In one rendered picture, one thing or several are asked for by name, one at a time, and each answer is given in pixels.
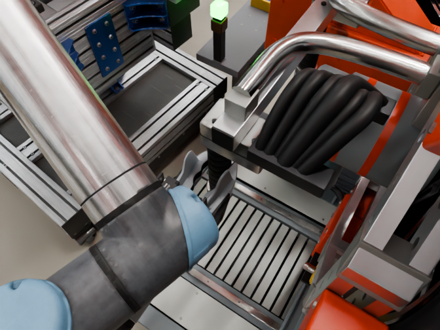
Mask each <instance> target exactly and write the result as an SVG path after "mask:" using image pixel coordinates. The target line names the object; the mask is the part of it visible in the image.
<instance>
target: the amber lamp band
mask: <svg viewBox="0 0 440 330"><path fill-rule="evenodd" d="M227 28H228V18H227V17H226V18H225V19H224V20H223V21H222V22H218V21H215V20H213V19H211V30H212V31H214V32H216V33H219V34H222V33H223V32H224V31H225V30H226V29H227Z"/></svg>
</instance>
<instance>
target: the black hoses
mask: <svg viewBox="0 0 440 330"><path fill-rule="evenodd" d="M396 103H397V101H396V100H394V99H392V98H389V97H388V96H385V95H384V94H382V93H381V92H380V91H379V90H378V89H376V88H375V87H374V86H373V85H372V84H371V83H369V82H368V81H366V80H365V79H363V78H362V77H359V76H357V75H353V74H349V75H346V76H344V75H341V74H334V73H332V72H329V71H326V70H324V69H321V70H319V69H315V68H311V67H308V68H305V69H303V70H301V71H299V72H298V73H297V74H296V75H295V76H294V77H293V78H292V79H291V80H290V81H289V82H288V84H287V85H286V87H285V88H284V89H283V91H282V93H281V94H280V95H279V97H278V99H277V100H276V102H275V104H274V105H273V107H272V109H271V111H270V113H269V115H268V117H267V118H266V121H265V123H264V125H263V127H262V129H261V132H260V134H259V135H258V136H257V137H256V139H255V140H254V142H253V143H252V144H251V146H250V147H249V149H248V150H247V158H246V159H247V160H248V161H250V162H252V163H253V164H255V165H257V166H259V167H261V168H263V169H265V170H266V171H268V172H270V173H272V174H274V175H277V176H278V177H280V178H282V179H284V180H286V181H288V182H290V183H292V184H294V185H295V186H297V187H299V188H301V189H303V190H305V191H307V192H308V193H310V194H313V195H314V196H317V197H318V198H321V197H322V195H323V194H324V192H325V190H326V188H327V186H328V184H329V182H330V180H331V179H332V177H333V175H334V173H335V171H334V170H333V169H331V168H329V167H327V166H325V165H324V164H325V163H326V162H327V161H328V160H329V159H330V158H331V157H332V156H334V155H335V154H336V153H337V152H339V151H340V150H341V149H342V148H343V147H344V146H345V145H346V144H348V143H349V142H350V141H351V140H353V139H354V138H355V137H356V136H357V135H358V134H359V133H361V132H362V131H363V130H364V129H365V128H366V127H368V125H370V123H372V121H373V122H375V123H378V124H380V125H385V123H386V121H387V120H388V118H389V116H390V115H391V113H392V111H393V109H394V107H395V105H396Z"/></svg>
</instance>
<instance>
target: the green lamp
mask: <svg viewBox="0 0 440 330"><path fill-rule="evenodd" d="M210 13H211V16H212V17H214V18H216V19H219V20H222V19H223V18H224V17H225V16H226V15H227V14H228V3H227V2H226V1H223V0H215V1H214V2H213V3H212V4H211V5H210Z"/></svg>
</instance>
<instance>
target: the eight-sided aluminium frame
mask: <svg viewBox="0 0 440 330"><path fill-rule="evenodd" d="M439 112H440V100H439V102H438V104H437V105H436V107H435V109H434V110H433V112H432V114H431V115H430V117H429V119H428V121H427V123H426V124H425V126H424V127H423V129H422V131H421V132H420V134H419V136H418V137H417V139H416V141H415V142H414V144H413V146H412V147H411V150H410V151H409V153H408V154H407V156H406V157H405V159H404V161H403V163H402V164H401V166H400V168H399V169H398V171H397V173H396V174H395V176H394V178H393V179H392V181H391V183H390V184H389V186H388V188H386V187H383V186H382V185H379V184H378V183H375V182H373V181H371V180H369V179H367V178H365V177H362V176H359V177H358V179H357V181H356V184H355V185H356V187H355V189H354V191H353V193H352V195H351V197H350V199H349V201H348V203H347V205H346V207H345V209H344V211H343V213H342V215H341V217H340V219H339V221H338V223H337V225H336V227H335V229H334V231H333V233H332V234H331V235H330V237H329V238H328V240H327V241H326V243H325V245H324V247H323V249H322V251H321V253H320V256H319V258H318V262H319V263H318V265H317V268H316V271H315V274H314V277H313V280H312V283H311V285H310V289H309V290H308V292H307V294H306V296H305V298H304V300H303V302H302V305H303V308H302V312H305V310H306V309H307V307H310V305H311V303H312V301H313V300H315V299H316V298H317V297H318V296H319V295H320V294H321V293H322V292H323V291H324V290H326V289H328V290H330V291H332V292H333V293H335V294H337V295H338V296H340V297H342V298H343V299H345V300H347V301H348V302H350V303H352V304H353V305H355V306H357V307H358V308H360V309H362V310H363V311H365V312H366V313H368V314H370V315H372V316H374V317H375V318H378V317H381V316H383V315H385V314H387V313H389V312H391V311H393V310H396V311H397V312H400V311H402V309H404V308H405V307H406V306H407V305H408V304H409V303H410V302H411V301H412V300H413V299H414V298H415V297H416V296H417V295H418V294H419V292H421V290H423V289H424V288H425V287H426V286H427V285H428V284H429V283H430V282H431V280H432V274H433V269H434V268H435V266H436V265H437V264H438V262H439V261H440V195H439V197H438V199H437V200H436V202H435V204H434V205H433V206H432V208H431V210H430V211H429V213H428V214H427V216H426V217H425V219H424V220H423V222H422V224H421V225H420V226H419V228H418V230H417V231H416V233H415V234H414V236H413V237H412V239H411V241H410V242H408V241H406V240H404V239H402V238H400V237H398V236H396V235H394V234H393V233H394V231H395V229H396V228H397V226H398V224H399V223H400V221H401V220H402V218H403V216H404V215H405V214H406V212H407V210H408V209H409V207H410V205H411V204H412V202H413V200H414V199H415V198H416V195H417V194H418V193H419V191H420V189H421V188H422V186H423V184H424V183H425V182H426V180H427V178H428V177H429V175H430V174H431V172H432V170H433V169H434V167H435V165H436V164H437V162H438V161H439V159H440V156H439V155H436V154H434V153H431V152H429V151H427V150H425V149H424V148H423V146H422V142H423V140H424V138H425V137H426V135H427V130H428V127H429V126H430V124H431V123H432V122H434V121H435V119H436V117H437V116H438V114H439ZM366 189H367V190H368V191H371V192H372V193H374V194H375V195H374V196H373V199H372V200H371V203H370V204H369V207H368V208H367V211H366V212H365V215H364V216H363V219H362V221H361V223H360V225H359V227H358V230H357V232H356V234H355V236H354V239H353V240H352V242H351V244H349V243H348V242H345V241H344V240H342V237H343V235H344V233H345V231H346V229H347V227H348V225H349V223H350V220H351V218H352V216H353V214H354V212H355V210H356V208H357V206H358V204H359V201H360V200H361V197H362V196H363V193H364V192H365V190H366ZM356 288H358V290H357V291H355V290H356Z"/></svg>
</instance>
